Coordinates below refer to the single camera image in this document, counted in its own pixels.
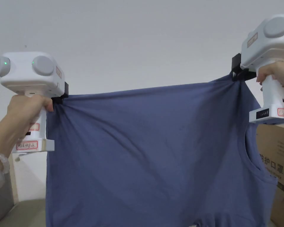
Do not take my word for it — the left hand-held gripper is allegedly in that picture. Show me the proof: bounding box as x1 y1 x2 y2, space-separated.
0 51 69 154

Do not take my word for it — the bed with beige sheet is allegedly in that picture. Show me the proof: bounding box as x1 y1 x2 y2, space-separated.
0 198 47 227

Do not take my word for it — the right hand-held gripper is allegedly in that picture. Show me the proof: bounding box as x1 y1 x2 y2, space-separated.
230 14 284 125

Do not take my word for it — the blue shirt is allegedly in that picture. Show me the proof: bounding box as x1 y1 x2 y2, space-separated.
45 74 279 227

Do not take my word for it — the person's right hand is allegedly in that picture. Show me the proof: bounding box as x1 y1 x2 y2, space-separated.
256 61 284 107

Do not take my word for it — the person's left hand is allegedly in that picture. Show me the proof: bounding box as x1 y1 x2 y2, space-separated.
0 94 55 156

